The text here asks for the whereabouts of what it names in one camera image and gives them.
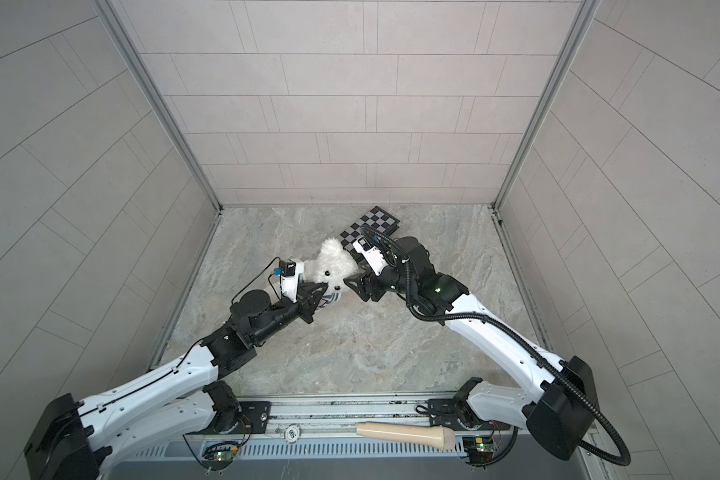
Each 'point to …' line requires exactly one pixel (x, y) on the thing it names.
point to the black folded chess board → (376, 217)
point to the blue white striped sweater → (330, 298)
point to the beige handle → (442, 436)
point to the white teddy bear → (331, 266)
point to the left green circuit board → (219, 456)
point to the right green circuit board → (485, 448)
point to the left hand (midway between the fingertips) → (335, 285)
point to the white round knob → (292, 433)
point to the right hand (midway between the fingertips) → (353, 275)
